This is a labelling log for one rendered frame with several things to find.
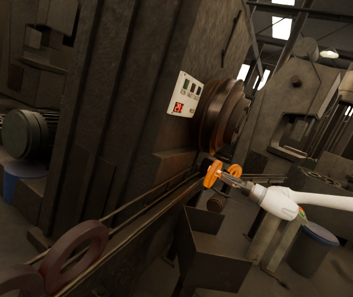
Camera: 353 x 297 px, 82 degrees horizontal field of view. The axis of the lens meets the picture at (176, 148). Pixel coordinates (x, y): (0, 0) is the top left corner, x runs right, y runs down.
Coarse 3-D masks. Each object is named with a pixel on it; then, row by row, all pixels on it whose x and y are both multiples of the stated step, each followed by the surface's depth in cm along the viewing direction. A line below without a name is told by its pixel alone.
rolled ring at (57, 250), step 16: (80, 224) 51; (96, 224) 54; (64, 240) 47; (80, 240) 49; (96, 240) 58; (48, 256) 45; (64, 256) 46; (96, 256) 59; (48, 272) 44; (64, 272) 54; (80, 272) 56; (48, 288) 46
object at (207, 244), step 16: (192, 208) 89; (176, 224) 89; (192, 224) 91; (208, 224) 92; (176, 240) 83; (192, 240) 68; (208, 240) 89; (192, 256) 65; (208, 256) 64; (224, 256) 65; (192, 272) 65; (208, 272) 66; (224, 272) 67; (240, 272) 68; (176, 288) 88; (192, 288) 84; (208, 288) 68; (224, 288) 69
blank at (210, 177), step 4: (216, 160) 106; (212, 164) 103; (216, 164) 103; (220, 164) 106; (212, 168) 102; (216, 168) 101; (220, 168) 111; (208, 172) 102; (212, 172) 101; (208, 176) 102; (212, 176) 101; (216, 176) 111; (204, 180) 103; (208, 180) 102; (212, 180) 106; (204, 184) 105; (208, 184) 103; (212, 184) 112
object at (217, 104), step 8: (232, 80) 110; (240, 80) 112; (224, 88) 105; (232, 88) 104; (216, 96) 104; (224, 96) 103; (216, 104) 103; (224, 104) 103; (208, 112) 105; (216, 112) 103; (208, 120) 105; (216, 120) 103; (208, 128) 107; (200, 136) 112; (208, 136) 109; (200, 144) 118; (208, 144) 111; (216, 152) 134
